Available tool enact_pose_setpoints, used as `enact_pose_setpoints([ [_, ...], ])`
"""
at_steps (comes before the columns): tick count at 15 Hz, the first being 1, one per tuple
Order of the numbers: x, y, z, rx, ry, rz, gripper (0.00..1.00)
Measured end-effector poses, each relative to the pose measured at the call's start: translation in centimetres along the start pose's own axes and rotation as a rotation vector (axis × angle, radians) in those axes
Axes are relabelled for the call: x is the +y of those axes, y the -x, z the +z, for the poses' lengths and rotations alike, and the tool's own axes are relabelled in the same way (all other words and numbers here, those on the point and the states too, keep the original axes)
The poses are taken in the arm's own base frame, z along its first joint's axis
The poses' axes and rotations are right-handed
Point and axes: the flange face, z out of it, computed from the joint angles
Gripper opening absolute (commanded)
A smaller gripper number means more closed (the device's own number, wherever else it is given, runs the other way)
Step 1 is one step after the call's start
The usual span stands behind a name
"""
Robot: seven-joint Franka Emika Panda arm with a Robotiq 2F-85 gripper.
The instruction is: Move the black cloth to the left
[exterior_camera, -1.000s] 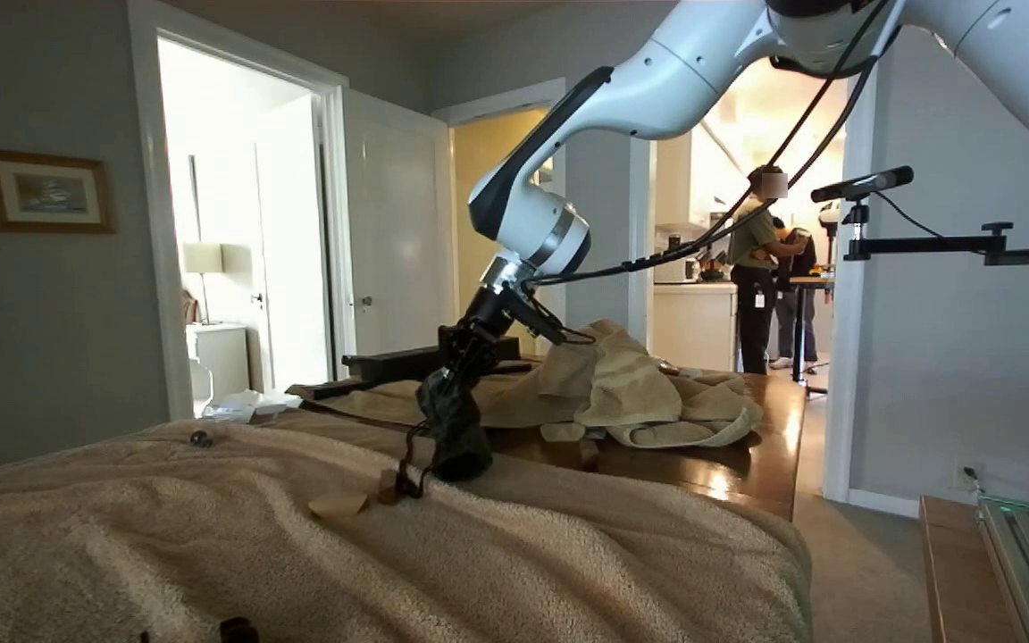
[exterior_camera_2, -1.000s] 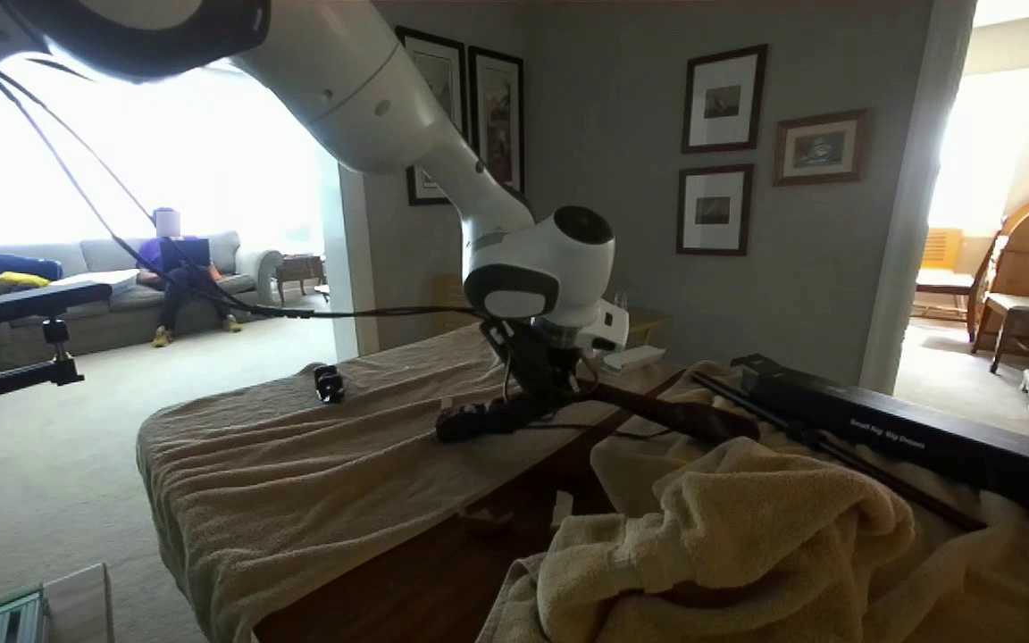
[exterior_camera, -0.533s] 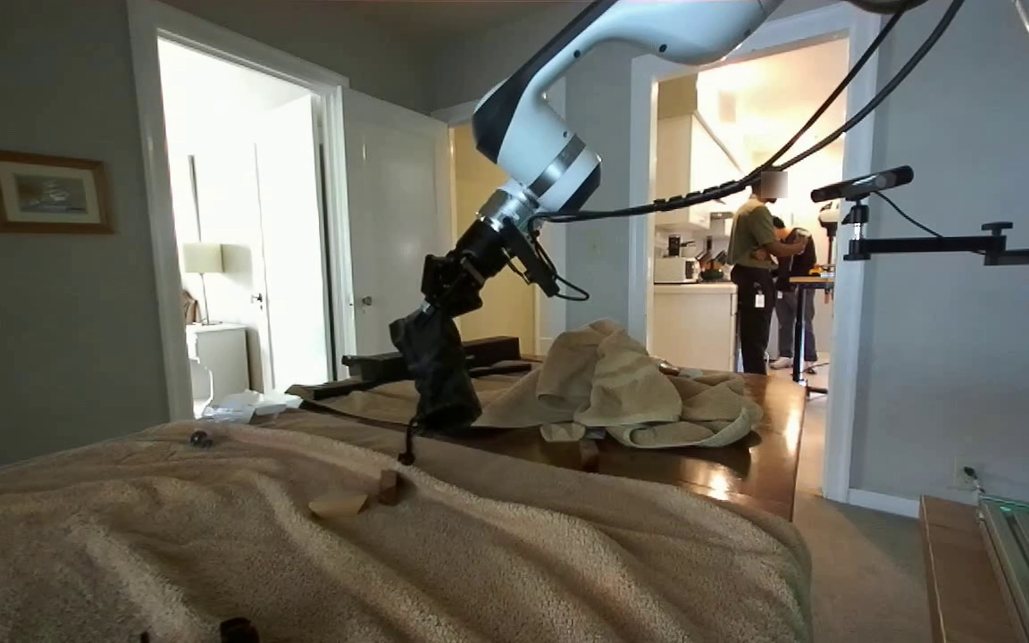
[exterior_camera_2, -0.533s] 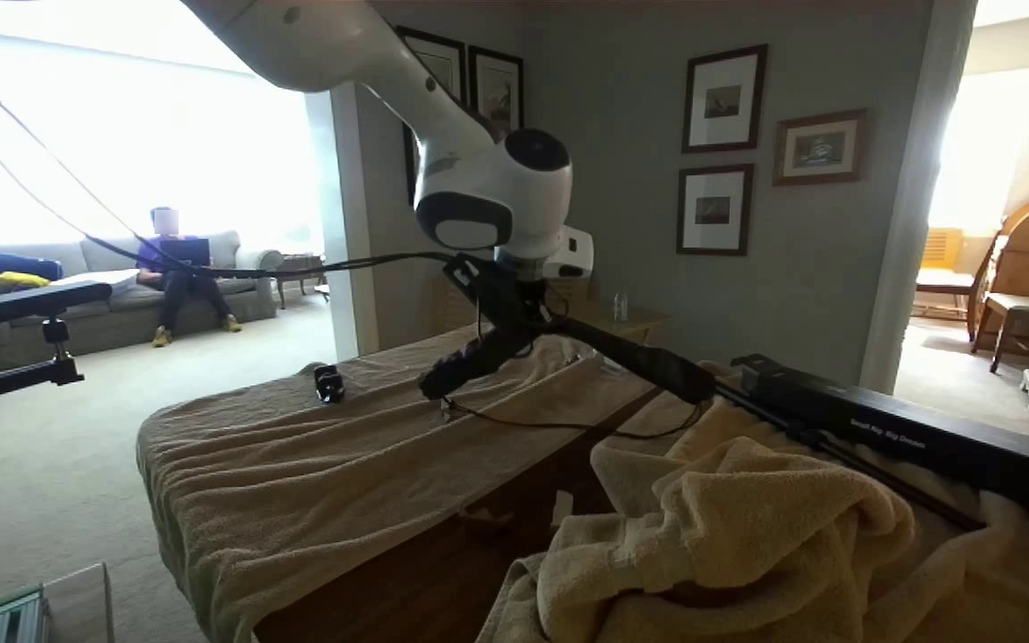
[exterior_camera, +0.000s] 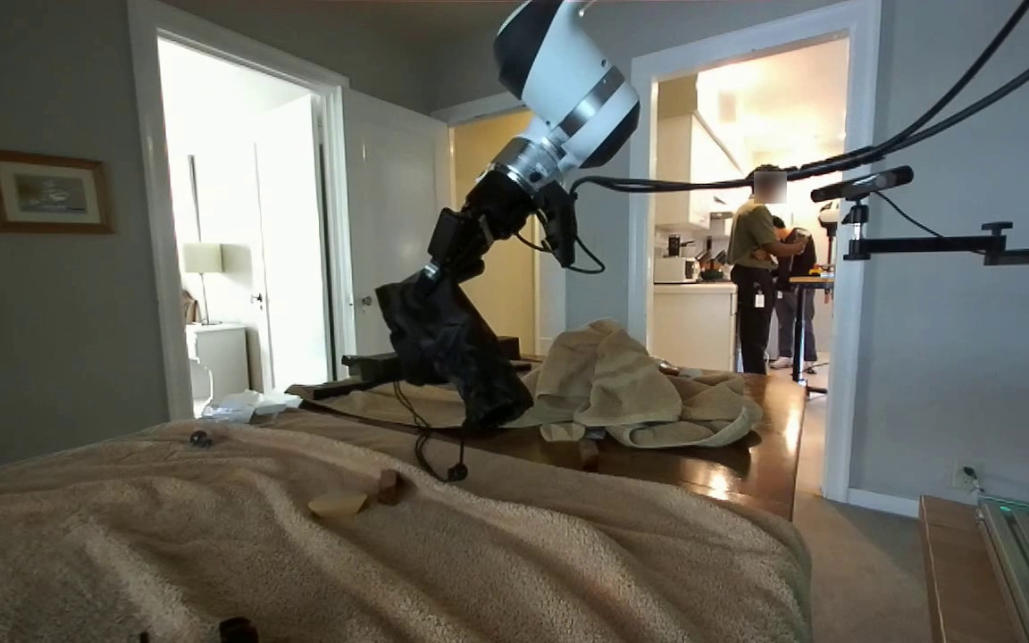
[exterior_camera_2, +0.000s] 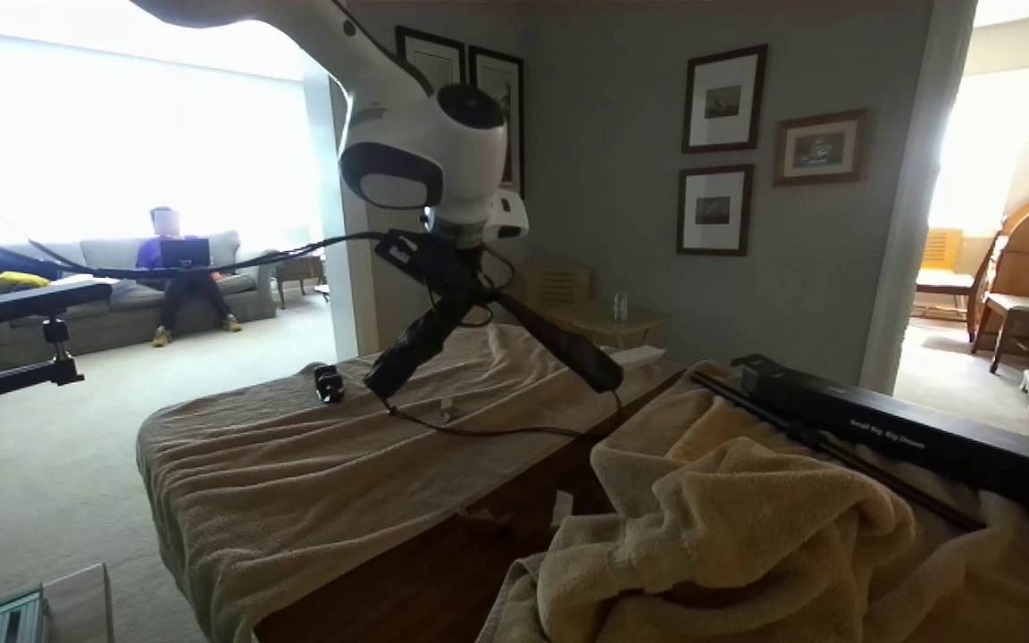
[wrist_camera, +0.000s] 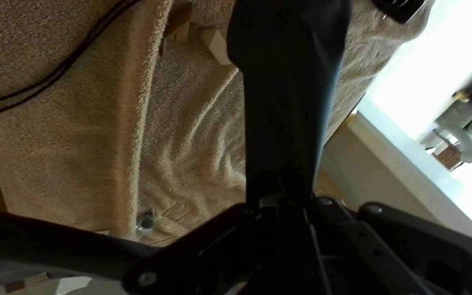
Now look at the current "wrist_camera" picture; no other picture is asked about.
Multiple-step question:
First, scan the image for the beige towel table cover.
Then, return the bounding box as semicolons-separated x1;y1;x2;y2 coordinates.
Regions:
0;0;435;249

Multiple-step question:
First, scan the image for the small wooden block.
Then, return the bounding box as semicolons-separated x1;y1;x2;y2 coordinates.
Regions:
161;3;194;46
193;26;232;69

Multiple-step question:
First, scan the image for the grey curved stand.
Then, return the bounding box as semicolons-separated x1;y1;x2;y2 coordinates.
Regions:
419;51;472;172

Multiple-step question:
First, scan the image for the thin black cable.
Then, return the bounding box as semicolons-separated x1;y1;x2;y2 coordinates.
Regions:
0;0;140;118

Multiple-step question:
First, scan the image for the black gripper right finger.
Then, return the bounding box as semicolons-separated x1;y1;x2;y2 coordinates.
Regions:
299;195;472;295

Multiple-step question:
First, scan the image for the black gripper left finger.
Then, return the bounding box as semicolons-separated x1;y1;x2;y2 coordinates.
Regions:
0;200;302;295

